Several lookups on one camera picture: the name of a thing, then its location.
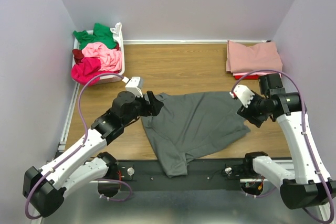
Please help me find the dark grey t shirt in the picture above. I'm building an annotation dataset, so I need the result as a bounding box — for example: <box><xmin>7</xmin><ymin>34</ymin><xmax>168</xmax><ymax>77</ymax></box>
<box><xmin>141</xmin><ymin>91</ymin><xmax>250</xmax><ymax>178</ymax></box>

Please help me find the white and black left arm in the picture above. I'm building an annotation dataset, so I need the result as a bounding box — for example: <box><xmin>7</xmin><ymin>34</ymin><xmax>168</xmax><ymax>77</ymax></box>
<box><xmin>23</xmin><ymin>91</ymin><xmax>163</xmax><ymax>220</ymax></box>

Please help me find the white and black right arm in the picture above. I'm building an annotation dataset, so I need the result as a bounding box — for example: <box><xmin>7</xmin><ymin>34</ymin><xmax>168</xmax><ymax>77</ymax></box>
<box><xmin>230</xmin><ymin>73</ymin><xmax>335</xmax><ymax>209</ymax></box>

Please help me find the red folded shirt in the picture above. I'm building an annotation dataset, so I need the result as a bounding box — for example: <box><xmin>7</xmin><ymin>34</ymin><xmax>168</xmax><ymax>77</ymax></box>
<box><xmin>234</xmin><ymin>75</ymin><xmax>259</xmax><ymax>80</ymax></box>

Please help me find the white laundry basket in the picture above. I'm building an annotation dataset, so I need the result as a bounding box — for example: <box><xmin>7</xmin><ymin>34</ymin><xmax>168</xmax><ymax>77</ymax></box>
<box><xmin>72</xmin><ymin>30</ymin><xmax>125</xmax><ymax>85</ymax></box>

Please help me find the dusty pink folded shirt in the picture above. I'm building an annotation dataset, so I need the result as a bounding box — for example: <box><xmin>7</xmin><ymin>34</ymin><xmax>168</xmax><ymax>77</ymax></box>
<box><xmin>226</xmin><ymin>41</ymin><xmax>283</xmax><ymax>74</ymax></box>

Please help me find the pink crumpled shirt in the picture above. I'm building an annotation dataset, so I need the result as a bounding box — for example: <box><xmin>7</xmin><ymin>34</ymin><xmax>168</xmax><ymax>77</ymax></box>
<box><xmin>81</xmin><ymin>42</ymin><xmax>122</xmax><ymax>72</ymax></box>

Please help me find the magenta crumpled shirt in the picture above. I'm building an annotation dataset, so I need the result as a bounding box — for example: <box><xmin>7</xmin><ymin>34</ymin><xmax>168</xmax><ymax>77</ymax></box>
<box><xmin>71</xmin><ymin>57</ymin><xmax>101</xmax><ymax>85</ymax></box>

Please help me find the white crumpled cloth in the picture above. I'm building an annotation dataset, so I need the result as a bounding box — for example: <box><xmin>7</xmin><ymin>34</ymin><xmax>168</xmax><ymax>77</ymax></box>
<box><xmin>110</xmin><ymin>22</ymin><xmax>123</xmax><ymax>44</ymax></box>

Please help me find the dark red crumpled shirt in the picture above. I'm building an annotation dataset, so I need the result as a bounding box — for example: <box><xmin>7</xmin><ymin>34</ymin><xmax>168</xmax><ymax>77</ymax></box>
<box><xmin>72</xmin><ymin>49</ymin><xmax>84</xmax><ymax>65</ymax></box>

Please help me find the green crumpled shirt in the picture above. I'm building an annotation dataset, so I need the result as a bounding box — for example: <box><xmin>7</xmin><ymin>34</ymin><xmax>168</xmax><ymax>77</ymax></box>
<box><xmin>73</xmin><ymin>23</ymin><xmax>117</xmax><ymax>49</ymax></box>

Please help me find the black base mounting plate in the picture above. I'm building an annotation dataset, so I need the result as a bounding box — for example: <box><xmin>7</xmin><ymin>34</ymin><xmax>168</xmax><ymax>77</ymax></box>
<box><xmin>118</xmin><ymin>158</ymin><xmax>265</xmax><ymax>193</ymax></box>

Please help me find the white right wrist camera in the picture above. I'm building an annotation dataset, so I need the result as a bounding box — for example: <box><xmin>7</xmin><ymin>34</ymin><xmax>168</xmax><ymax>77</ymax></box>
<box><xmin>229</xmin><ymin>84</ymin><xmax>255</xmax><ymax>108</ymax></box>

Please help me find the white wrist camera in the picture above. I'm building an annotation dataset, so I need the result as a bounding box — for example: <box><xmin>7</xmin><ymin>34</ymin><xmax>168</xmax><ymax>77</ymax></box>
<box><xmin>229</xmin><ymin>84</ymin><xmax>255</xmax><ymax>108</ymax></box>
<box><xmin>122</xmin><ymin>77</ymin><xmax>143</xmax><ymax>98</ymax></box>

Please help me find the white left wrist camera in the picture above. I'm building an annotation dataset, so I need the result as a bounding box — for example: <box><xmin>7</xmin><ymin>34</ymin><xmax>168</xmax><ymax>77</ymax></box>
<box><xmin>122</xmin><ymin>77</ymin><xmax>143</xmax><ymax>98</ymax></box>

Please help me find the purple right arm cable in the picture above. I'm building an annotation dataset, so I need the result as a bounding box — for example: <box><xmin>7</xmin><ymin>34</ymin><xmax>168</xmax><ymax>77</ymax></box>
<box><xmin>232</xmin><ymin>69</ymin><xmax>336</xmax><ymax>222</ymax></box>

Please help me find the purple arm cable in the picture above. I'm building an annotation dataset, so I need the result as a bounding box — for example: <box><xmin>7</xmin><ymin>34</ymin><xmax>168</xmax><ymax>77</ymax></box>
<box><xmin>24</xmin><ymin>72</ymin><xmax>125</xmax><ymax>220</ymax></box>
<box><xmin>232</xmin><ymin>69</ymin><xmax>336</xmax><ymax>222</ymax></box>

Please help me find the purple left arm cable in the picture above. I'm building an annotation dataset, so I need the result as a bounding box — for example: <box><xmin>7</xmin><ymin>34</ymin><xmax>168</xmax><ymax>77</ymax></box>
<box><xmin>24</xmin><ymin>72</ymin><xmax>125</xmax><ymax>220</ymax></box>

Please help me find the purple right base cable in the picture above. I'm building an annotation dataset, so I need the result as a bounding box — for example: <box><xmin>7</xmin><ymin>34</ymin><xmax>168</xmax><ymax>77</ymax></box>
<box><xmin>245</xmin><ymin>182</ymin><xmax>278</xmax><ymax>198</ymax></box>

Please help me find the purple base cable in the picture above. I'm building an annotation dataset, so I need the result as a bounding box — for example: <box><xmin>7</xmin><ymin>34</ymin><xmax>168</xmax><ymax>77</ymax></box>
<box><xmin>245</xmin><ymin>182</ymin><xmax>278</xmax><ymax>198</ymax></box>
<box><xmin>97</xmin><ymin>178</ymin><xmax>133</xmax><ymax>202</ymax></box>

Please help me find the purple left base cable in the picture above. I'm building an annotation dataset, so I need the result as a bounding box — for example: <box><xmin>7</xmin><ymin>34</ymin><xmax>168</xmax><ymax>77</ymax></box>
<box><xmin>97</xmin><ymin>178</ymin><xmax>133</xmax><ymax>202</ymax></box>

